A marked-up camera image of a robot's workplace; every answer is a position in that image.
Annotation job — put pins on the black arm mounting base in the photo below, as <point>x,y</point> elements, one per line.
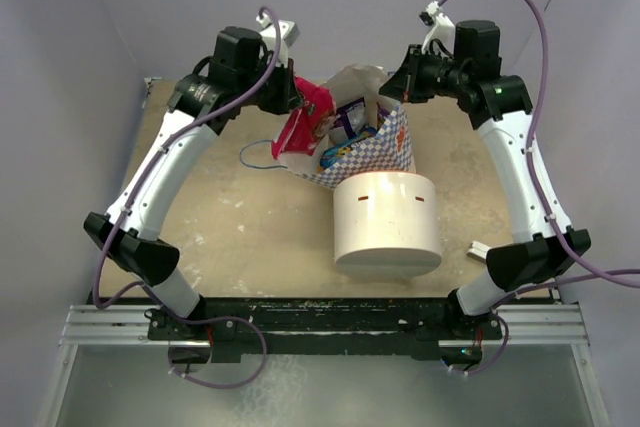
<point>226,329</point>

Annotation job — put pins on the blue checkered paper bag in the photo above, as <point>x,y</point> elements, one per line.
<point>389,150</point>

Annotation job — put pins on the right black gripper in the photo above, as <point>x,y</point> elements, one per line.
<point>405,86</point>

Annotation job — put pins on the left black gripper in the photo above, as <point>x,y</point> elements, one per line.
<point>288,98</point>

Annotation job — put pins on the small white metal clip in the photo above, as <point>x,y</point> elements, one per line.
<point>478,251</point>

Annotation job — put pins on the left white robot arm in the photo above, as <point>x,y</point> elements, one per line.
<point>246,67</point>

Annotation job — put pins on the white cylindrical container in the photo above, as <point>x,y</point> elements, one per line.
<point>386,226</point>

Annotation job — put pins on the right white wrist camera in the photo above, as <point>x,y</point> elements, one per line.
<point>439,26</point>

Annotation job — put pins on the pink snack packet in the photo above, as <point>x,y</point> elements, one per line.
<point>308,124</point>

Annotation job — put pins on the blue fruit snack packet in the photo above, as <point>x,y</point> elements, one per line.
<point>338,151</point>

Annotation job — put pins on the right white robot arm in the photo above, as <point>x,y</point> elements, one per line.
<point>462,61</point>

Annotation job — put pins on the aluminium rail frame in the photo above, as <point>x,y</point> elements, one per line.
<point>269,234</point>

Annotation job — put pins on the purple snack packet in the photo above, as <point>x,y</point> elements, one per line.
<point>357,118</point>

